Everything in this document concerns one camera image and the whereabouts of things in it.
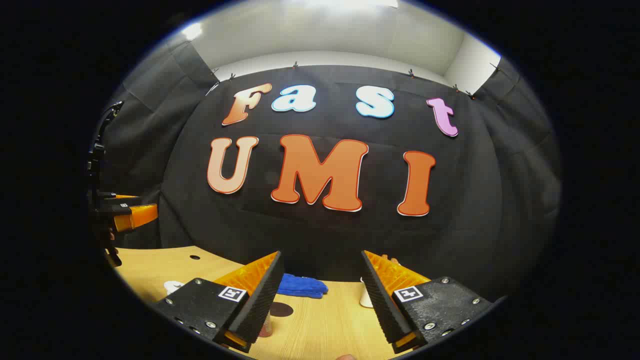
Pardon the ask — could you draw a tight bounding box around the black backdrop cloth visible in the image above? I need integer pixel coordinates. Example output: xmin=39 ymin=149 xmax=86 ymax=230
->
xmin=92 ymin=40 xmax=563 ymax=303

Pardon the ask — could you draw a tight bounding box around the white toaster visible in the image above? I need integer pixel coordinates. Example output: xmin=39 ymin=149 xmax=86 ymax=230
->
xmin=359 ymin=277 xmax=374 ymax=309

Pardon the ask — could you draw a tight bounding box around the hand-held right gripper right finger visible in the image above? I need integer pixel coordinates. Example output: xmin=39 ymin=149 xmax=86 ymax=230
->
xmin=361 ymin=250 xmax=496 ymax=354

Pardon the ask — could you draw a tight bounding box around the blue cloth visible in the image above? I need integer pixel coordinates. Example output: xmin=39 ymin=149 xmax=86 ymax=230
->
xmin=276 ymin=273 xmax=329 ymax=299

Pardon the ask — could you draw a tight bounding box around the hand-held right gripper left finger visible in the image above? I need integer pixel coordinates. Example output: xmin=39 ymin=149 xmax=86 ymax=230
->
xmin=150 ymin=251 xmax=285 ymax=353

